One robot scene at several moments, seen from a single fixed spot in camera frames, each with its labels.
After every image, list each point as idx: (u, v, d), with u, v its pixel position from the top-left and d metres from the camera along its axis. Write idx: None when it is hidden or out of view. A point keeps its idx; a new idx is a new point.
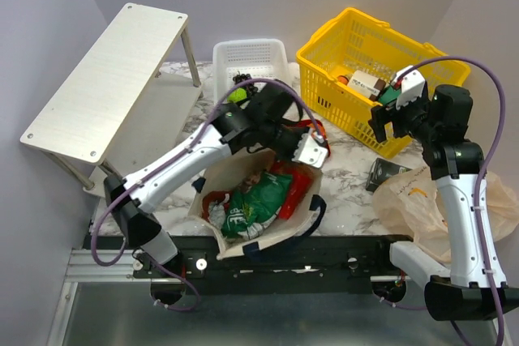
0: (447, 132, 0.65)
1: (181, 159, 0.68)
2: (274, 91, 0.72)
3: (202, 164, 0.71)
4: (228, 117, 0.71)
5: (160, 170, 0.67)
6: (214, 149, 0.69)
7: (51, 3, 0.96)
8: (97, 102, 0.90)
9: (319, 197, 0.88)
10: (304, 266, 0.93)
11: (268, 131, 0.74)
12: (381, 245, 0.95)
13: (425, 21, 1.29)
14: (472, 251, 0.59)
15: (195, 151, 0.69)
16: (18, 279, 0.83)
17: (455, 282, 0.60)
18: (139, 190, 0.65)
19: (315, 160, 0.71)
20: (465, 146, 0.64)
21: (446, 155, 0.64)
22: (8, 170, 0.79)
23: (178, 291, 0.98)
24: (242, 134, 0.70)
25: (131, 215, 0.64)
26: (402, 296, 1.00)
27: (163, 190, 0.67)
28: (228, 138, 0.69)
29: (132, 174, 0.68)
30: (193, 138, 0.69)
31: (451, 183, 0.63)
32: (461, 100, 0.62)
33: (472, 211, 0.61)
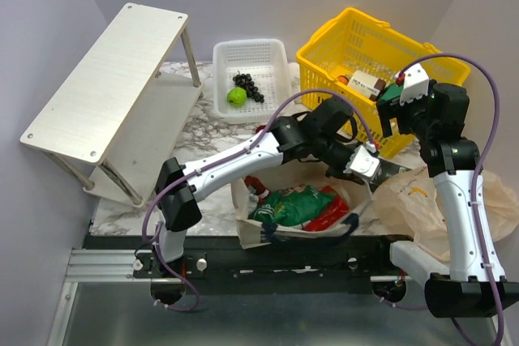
0: (444, 130, 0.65)
1: (238, 157, 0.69)
2: (336, 106, 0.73)
3: (255, 168, 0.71)
4: (287, 129, 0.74)
5: (218, 163, 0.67)
6: (271, 155, 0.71)
7: (51, 3, 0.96)
8: (96, 102, 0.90)
9: (355, 215, 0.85)
10: (304, 266, 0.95)
11: (323, 144, 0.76)
12: (381, 245, 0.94)
13: (425, 22, 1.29)
14: (470, 245, 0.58)
15: (254, 154, 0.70)
16: (18, 279, 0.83)
17: (454, 278, 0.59)
18: (196, 178, 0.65)
19: (366, 170, 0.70)
20: (463, 143, 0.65)
21: (442, 152, 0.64)
22: (8, 170, 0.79)
23: (178, 291, 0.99)
24: (296, 148, 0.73)
25: (185, 200, 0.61)
26: (402, 295, 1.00)
27: (216, 182, 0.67)
28: (285, 148, 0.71)
29: (191, 162, 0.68)
30: (252, 141, 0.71)
31: (448, 180, 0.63)
32: (457, 99, 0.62)
33: (469, 206, 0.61)
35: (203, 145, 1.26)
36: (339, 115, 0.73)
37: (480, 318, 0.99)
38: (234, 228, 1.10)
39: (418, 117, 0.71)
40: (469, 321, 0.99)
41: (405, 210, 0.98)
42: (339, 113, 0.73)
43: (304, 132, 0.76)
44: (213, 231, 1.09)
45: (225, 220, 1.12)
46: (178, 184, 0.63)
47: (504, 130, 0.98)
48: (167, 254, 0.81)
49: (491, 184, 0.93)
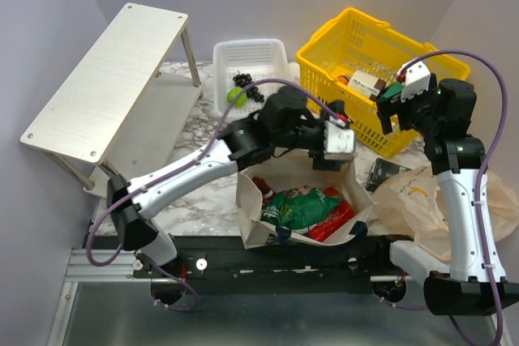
0: (450, 126, 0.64)
1: (186, 169, 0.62)
2: (276, 102, 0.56)
3: (209, 177, 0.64)
4: (240, 134, 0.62)
5: (166, 177, 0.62)
6: (222, 165, 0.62)
7: (51, 3, 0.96)
8: (97, 102, 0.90)
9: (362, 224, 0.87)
10: (304, 266, 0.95)
11: (291, 137, 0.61)
12: (381, 245, 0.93)
13: (425, 22, 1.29)
14: (472, 245, 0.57)
15: (203, 164, 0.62)
16: (18, 279, 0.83)
17: (455, 276, 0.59)
18: (142, 196, 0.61)
19: (344, 147, 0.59)
20: (467, 141, 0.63)
21: (448, 150, 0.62)
22: (8, 169, 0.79)
23: (178, 291, 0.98)
24: (250, 155, 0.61)
25: (130, 220, 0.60)
26: (402, 295, 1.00)
27: (165, 198, 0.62)
28: (236, 156, 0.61)
29: (138, 177, 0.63)
30: (202, 150, 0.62)
31: (452, 177, 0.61)
32: (465, 95, 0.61)
33: (473, 205, 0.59)
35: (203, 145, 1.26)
36: (289, 111, 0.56)
37: (480, 318, 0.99)
38: (235, 228, 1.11)
39: (422, 113, 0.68)
40: (469, 321, 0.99)
41: (405, 210, 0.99)
42: (286, 108, 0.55)
43: (261, 131, 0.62)
44: (213, 232, 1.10)
45: (225, 220, 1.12)
46: (122, 203, 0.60)
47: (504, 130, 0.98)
48: (160, 258, 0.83)
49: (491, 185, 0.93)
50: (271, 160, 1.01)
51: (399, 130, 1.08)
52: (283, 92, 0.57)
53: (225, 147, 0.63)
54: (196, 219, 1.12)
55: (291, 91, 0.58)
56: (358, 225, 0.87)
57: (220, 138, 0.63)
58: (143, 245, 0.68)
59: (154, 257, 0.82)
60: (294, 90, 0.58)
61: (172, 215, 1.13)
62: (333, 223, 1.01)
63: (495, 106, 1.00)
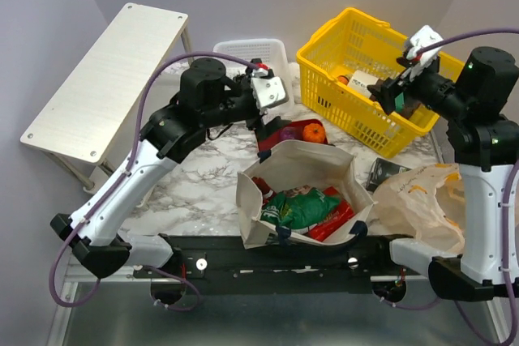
0: (480, 109, 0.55)
1: (119, 186, 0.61)
2: (194, 78, 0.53)
3: (149, 182, 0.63)
4: (162, 125, 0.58)
5: (103, 202, 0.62)
6: (154, 166, 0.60)
7: (50, 3, 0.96)
8: (97, 102, 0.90)
9: (362, 222, 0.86)
10: (304, 266, 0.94)
11: (222, 113, 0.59)
12: (381, 246, 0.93)
13: (425, 22, 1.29)
14: (491, 248, 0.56)
15: (135, 173, 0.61)
16: (18, 279, 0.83)
17: (467, 273, 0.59)
18: (87, 228, 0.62)
19: (276, 95, 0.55)
20: (498, 126, 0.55)
21: (481, 141, 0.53)
22: (8, 169, 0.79)
23: (178, 291, 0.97)
24: (182, 141, 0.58)
25: (83, 257, 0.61)
26: (402, 295, 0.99)
27: (111, 221, 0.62)
28: (165, 151, 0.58)
29: (79, 210, 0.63)
30: (128, 160, 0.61)
31: (481, 176, 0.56)
32: (505, 70, 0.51)
33: (499, 207, 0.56)
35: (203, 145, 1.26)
36: (208, 84, 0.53)
37: (480, 318, 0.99)
38: (234, 228, 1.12)
39: (442, 94, 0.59)
40: (469, 321, 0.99)
41: (406, 209, 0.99)
42: (205, 83, 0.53)
43: (187, 114, 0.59)
44: (213, 232, 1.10)
45: (225, 220, 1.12)
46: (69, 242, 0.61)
47: None
48: (155, 261, 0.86)
49: None
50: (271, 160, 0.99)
51: (399, 130, 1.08)
52: (196, 68, 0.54)
53: (153, 143, 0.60)
54: (195, 219, 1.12)
55: (206, 63, 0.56)
56: (358, 224, 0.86)
57: (145, 138, 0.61)
58: (121, 266, 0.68)
59: (149, 261, 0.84)
60: (212, 64, 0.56)
61: (172, 215, 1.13)
62: (334, 224, 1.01)
63: None
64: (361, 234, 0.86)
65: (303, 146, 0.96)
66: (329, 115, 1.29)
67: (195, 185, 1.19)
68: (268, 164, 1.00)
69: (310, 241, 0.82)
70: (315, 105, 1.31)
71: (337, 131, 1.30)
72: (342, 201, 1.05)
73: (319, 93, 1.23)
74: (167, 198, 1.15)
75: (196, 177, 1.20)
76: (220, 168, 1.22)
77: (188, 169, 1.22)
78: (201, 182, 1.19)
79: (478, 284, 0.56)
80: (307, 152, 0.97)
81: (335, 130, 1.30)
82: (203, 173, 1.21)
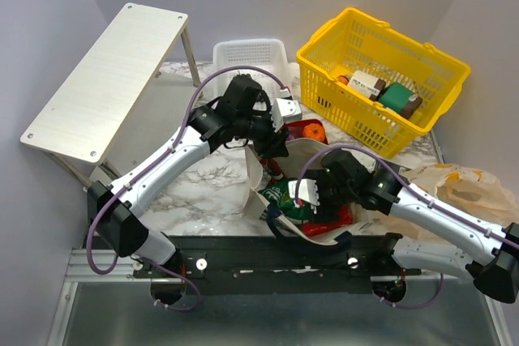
0: (358, 179, 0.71)
1: (165, 160, 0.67)
2: (244, 82, 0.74)
3: (186, 164, 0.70)
4: (204, 117, 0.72)
5: (147, 171, 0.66)
6: (197, 147, 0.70)
7: (50, 3, 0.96)
8: (97, 102, 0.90)
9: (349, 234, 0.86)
10: (304, 266, 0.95)
11: (244, 124, 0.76)
12: (384, 262, 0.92)
13: (425, 22, 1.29)
14: (465, 232, 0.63)
15: (179, 151, 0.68)
16: (19, 280, 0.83)
17: (485, 259, 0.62)
18: (128, 194, 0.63)
19: (294, 108, 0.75)
20: (379, 176, 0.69)
21: (379, 194, 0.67)
22: (8, 169, 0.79)
23: (178, 291, 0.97)
24: (219, 131, 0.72)
25: (122, 219, 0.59)
26: (402, 295, 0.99)
27: (151, 191, 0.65)
28: (208, 136, 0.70)
29: (117, 179, 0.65)
30: (173, 139, 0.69)
31: (404, 207, 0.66)
32: (339, 156, 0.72)
33: (432, 207, 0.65)
35: None
36: (251, 90, 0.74)
37: (480, 318, 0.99)
38: (234, 229, 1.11)
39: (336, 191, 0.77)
40: (469, 321, 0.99)
41: None
42: (251, 88, 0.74)
43: (223, 115, 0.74)
44: (213, 231, 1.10)
45: (225, 220, 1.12)
46: (110, 204, 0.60)
47: (503, 130, 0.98)
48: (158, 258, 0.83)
49: (489, 185, 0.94)
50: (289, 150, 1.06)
51: (399, 130, 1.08)
52: (243, 77, 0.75)
53: (194, 130, 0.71)
54: (195, 219, 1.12)
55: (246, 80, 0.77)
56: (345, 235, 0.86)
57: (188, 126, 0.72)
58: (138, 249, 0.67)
59: (154, 257, 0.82)
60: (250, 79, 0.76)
61: (171, 215, 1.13)
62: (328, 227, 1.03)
63: (495, 107, 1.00)
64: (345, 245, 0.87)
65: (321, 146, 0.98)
66: (329, 115, 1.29)
67: (195, 185, 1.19)
68: None
69: (297, 228, 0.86)
70: (315, 105, 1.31)
71: (337, 131, 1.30)
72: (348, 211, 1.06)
73: (319, 93, 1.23)
74: (167, 198, 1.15)
75: (196, 177, 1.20)
76: (220, 168, 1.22)
77: (188, 169, 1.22)
78: (201, 182, 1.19)
79: (495, 258, 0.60)
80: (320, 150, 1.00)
81: (335, 130, 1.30)
82: (203, 173, 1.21)
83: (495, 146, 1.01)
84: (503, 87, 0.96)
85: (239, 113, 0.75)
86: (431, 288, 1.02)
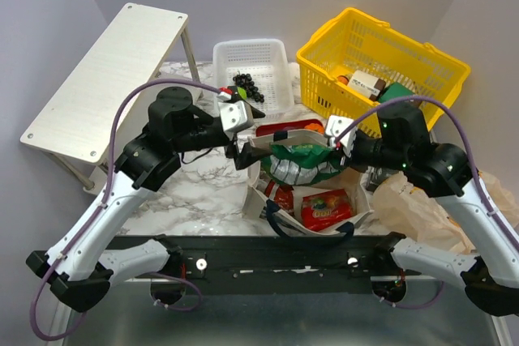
0: (417, 148, 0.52)
1: (95, 220, 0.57)
2: (161, 109, 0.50)
3: (127, 214, 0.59)
4: (136, 155, 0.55)
5: (79, 236, 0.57)
6: (130, 198, 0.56)
7: (50, 3, 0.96)
8: (97, 102, 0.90)
9: (351, 223, 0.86)
10: (304, 266, 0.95)
11: (193, 140, 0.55)
12: (382, 257, 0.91)
13: (425, 22, 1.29)
14: (508, 253, 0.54)
15: (110, 206, 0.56)
16: (18, 280, 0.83)
17: (505, 284, 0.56)
18: (65, 264, 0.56)
19: (238, 119, 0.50)
20: (443, 152, 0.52)
21: (443, 178, 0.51)
22: (8, 169, 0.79)
23: (178, 291, 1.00)
24: (156, 172, 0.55)
25: (63, 292, 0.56)
26: (402, 295, 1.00)
27: (90, 254, 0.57)
28: (140, 182, 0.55)
29: (54, 245, 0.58)
30: (103, 191, 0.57)
31: (460, 202, 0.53)
32: (413, 113, 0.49)
33: (490, 215, 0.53)
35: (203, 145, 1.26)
36: (175, 115, 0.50)
37: (481, 318, 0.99)
38: (234, 229, 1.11)
39: (376, 151, 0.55)
40: (469, 322, 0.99)
41: (407, 211, 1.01)
42: (173, 115, 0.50)
43: (160, 144, 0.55)
44: (213, 231, 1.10)
45: (225, 220, 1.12)
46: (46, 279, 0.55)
47: (503, 130, 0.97)
48: (156, 263, 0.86)
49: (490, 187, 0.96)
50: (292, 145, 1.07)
51: None
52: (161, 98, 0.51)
53: (126, 174, 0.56)
54: (195, 219, 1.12)
55: (172, 94, 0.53)
56: (347, 224, 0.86)
57: (119, 169, 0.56)
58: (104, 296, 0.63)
59: (148, 269, 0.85)
60: (178, 94, 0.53)
61: (172, 215, 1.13)
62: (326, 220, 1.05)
63: (495, 107, 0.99)
64: (347, 236, 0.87)
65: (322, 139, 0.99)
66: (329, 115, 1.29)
67: (195, 185, 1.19)
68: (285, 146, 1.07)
69: (294, 221, 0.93)
70: (315, 105, 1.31)
71: None
72: (346, 207, 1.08)
73: (319, 93, 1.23)
74: (167, 198, 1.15)
75: (196, 177, 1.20)
76: (220, 168, 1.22)
77: (188, 169, 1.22)
78: (201, 182, 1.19)
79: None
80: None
81: None
82: (203, 173, 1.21)
83: (495, 147, 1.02)
84: (503, 87, 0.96)
85: (177, 138, 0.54)
86: (431, 289, 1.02)
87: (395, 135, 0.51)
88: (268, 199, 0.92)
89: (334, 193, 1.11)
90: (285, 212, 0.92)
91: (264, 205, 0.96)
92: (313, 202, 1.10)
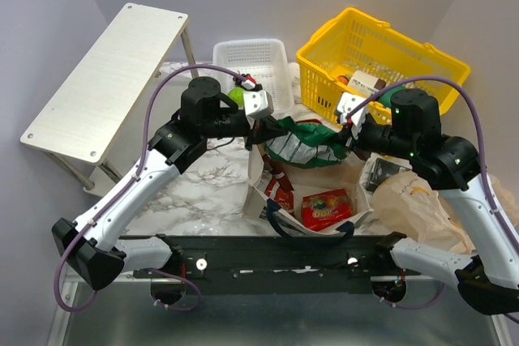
0: (427, 138, 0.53)
1: (128, 191, 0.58)
2: (195, 95, 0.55)
3: (156, 190, 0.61)
4: (169, 137, 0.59)
5: (112, 203, 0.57)
6: (163, 172, 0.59)
7: (50, 2, 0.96)
8: (97, 102, 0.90)
9: (351, 223, 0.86)
10: (305, 266, 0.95)
11: (217, 127, 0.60)
12: (381, 255, 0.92)
13: (425, 22, 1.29)
14: (507, 253, 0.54)
15: (143, 179, 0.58)
16: (18, 280, 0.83)
17: (499, 282, 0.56)
18: (93, 231, 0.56)
19: (260, 104, 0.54)
20: (451, 144, 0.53)
21: (449, 170, 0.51)
22: (8, 169, 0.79)
23: (178, 291, 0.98)
24: (186, 153, 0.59)
25: (91, 258, 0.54)
26: (402, 295, 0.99)
27: (118, 224, 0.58)
28: (173, 160, 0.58)
29: (82, 214, 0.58)
30: (137, 164, 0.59)
31: (463, 197, 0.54)
32: (428, 101, 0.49)
33: (492, 214, 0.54)
35: None
36: (206, 101, 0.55)
37: (480, 318, 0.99)
38: (235, 229, 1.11)
39: (386, 136, 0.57)
40: (469, 322, 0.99)
41: (407, 211, 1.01)
42: (204, 100, 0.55)
43: (189, 129, 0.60)
44: (213, 231, 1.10)
45: (225, 220, 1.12)
46: (75, 244, 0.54)
47: (503, 130, 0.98)
48: (159, 262, 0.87)
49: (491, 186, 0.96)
50: None
51: None
52: (195, 85, 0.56)
53: (159, 151, 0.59)
54: (195, 219, 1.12)
55: (202, 82, 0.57)
56: (347, 223, 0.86)
57: (152, 148, 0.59)
58: (117, 275, 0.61)
59: (151, 265, 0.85)
60: (208, 82, 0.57)
61: (172, 215, 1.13)
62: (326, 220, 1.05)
63: (495, 107, 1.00)
64: (346, 235, 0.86)
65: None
66: (329, 115, 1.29)
67: (195, 185, 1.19)
68: None
69: (293, 220, 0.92)
70: (315, 106, 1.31)
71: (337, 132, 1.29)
72: (347, 206, 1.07)
73: (319, 93, 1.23)
74: (167, 198, 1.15)
75: (196, 177, 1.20)
76: (220, 168, 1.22)
77: (188, 169, 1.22)
78: (201, 182, 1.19)
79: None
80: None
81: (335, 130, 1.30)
82: (203, 173, 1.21)
83: (495, 147, 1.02)
84: (503, 88, 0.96)
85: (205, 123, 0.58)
86: (431, 290, 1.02)
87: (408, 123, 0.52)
88: (268, 198, 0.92)
89: (334, 193, 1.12)
90: (285, 211, 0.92)
91: (264, 205, 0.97)
92: (313, 203, 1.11)
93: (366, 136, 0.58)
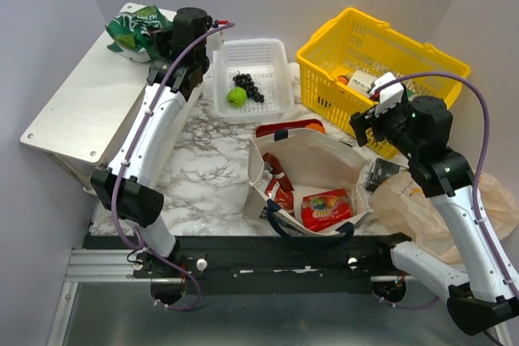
0: (431, 147, 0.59)
1: (147, 125, 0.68)
2: (186, 21, 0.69)
3: (167, 121, 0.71)
4: (165, 68, 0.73)
5: (136, 142, 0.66)
6: (172, 103, 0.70)
7: (49, 1, 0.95)
8: (97, 102, 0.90)
9: (351, 223, 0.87)
10: (304, 266, 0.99)
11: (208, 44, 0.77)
12: (380, 250, 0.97)
13: (425, 23, 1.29)
14: (488, 264, 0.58)
15: (157, 113, 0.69)
16: (19, 279, 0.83)
17: (480, 296, 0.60)
18: (130, 169, 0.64)
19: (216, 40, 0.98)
20: (446, 156, 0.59)
21: (437, 176, 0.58)
22: (8, 168, 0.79)
23: (178, 291, 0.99)
24: (186, 78, 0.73)
25: (138, 192, 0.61)
26: (402, 295, 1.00)
27: (147, 158, 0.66)
28: (177, 87, 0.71)
29: (113, 160, 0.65)
30: (149, 103, 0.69)
31: (449, 202, 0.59)
32: (443, 116, 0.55)
33: (477, 224, 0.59)
35: (203, 145, 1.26)
36: (197, 25, 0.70)
37: None
38: (235, 228, 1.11)
39: (399, 129, 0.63)
40: None
41: (406, 211, 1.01)
42: (195, 23, 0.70)
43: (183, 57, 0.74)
44: (213, 232, 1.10)
45: (225, 220, 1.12)
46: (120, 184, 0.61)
47: (503, 131, 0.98)
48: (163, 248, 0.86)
49: (490, 188, 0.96)
50: (289, 143, 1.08)
51: None
52: (183, 14, 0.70)
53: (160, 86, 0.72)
54: (195, 219, 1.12)
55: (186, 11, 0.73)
56: (347, 224, 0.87)
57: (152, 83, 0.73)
58: (160, 211, 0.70)
59: (161, 250, 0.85)
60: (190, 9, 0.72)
61: (172, 215, 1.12)
62: (328, 220, 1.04)
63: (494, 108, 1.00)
64: (346, 236, 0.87)
65: (321, 137, 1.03)
66: (329, 115, 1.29)
67: (195, 185, 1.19)
68: (283, 145, 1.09)
69: (296, 222, 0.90)
70: (315, 105, 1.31)
71: (337, 131, 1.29)
72: (345, 206, 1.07)
73: (319, 93, 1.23)
74: (167, 198, 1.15)
75: (196, 177, 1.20)
76: (220, 168, 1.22)
77: (188, 169, 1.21)
78: (201, 182, 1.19)
79: (494, 303, 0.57)
80: (319, 142, 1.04)
81: (335, 130, 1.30)
82: (203, 173, 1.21)
83: (495, 147, 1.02)
84: (502, 88, 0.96)
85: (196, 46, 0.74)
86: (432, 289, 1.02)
87: (418, 130, 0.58)
88: (268, 198, 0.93)
89: (334, 194, 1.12)
90: (285, 211, 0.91)
91: (264, 205, 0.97)
92: (313, 203, 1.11)
93: (386, 122, 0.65)
